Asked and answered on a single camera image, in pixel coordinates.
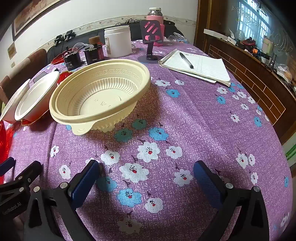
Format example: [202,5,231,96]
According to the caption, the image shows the white paper bowl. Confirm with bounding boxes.
[0,79,31,124]
[14,71,60,122]

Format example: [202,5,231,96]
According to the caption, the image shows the brown tiled counter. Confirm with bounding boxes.
[203,29,296,144]

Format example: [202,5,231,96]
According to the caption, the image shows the brown padded chair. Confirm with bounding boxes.
[14,49,48,77]
[0,75,18,105]

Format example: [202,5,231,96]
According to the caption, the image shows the black jar red label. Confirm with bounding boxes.
[84,43,103,65]

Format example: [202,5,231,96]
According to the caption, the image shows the lined paper notebook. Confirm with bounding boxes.
[158,49,232,87]

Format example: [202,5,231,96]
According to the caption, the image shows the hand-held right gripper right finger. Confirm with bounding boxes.
[193,160,270,241]

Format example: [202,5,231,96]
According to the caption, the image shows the green and white box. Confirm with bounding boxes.
[281,139,296,163]

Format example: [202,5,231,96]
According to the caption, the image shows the red and black tool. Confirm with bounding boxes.
[240,38,257,49]

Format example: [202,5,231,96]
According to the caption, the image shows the red gold-rimmed plate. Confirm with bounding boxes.
[21,70,75,127]

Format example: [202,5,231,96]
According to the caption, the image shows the purple floral tablecloth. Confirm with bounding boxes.
[9,38,293,241]

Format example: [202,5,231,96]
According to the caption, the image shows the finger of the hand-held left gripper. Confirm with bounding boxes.
[0,161,43,197]
[0,157,16,176]

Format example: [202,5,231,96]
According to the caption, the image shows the pink thermos bottle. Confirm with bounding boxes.
[146,7,165,47]

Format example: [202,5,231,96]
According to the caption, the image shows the wooden door frame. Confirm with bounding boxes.
[194,0,212,49]

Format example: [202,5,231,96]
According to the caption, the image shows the black pen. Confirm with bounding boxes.
[179,52,194,69]

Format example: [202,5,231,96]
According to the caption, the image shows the beige plastic bowl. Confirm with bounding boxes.
[49,76,152,135]
[51,59,152,121]

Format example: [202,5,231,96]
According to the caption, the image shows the framed wall painting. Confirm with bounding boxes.
[11,0,74,42]

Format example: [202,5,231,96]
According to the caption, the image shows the white plastic jar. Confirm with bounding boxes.
[104,25,133,58]

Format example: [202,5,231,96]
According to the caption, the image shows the dark smartphone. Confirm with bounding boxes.
[33,72,49,83]

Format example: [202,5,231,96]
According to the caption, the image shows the bagged bread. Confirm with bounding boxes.
[276,65,294,81]

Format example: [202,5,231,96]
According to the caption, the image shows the clear plastic bag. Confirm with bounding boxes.
[165,32,189,45]

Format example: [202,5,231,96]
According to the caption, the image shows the black phone stand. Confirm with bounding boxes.
[138,20,166,63]

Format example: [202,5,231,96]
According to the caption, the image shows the black sofa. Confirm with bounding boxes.
[46,20,185,64]

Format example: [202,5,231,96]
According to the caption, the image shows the white flat box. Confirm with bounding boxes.
[203,28,228,36]

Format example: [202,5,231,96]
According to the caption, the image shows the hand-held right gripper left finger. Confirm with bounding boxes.
[23,159,100,241]

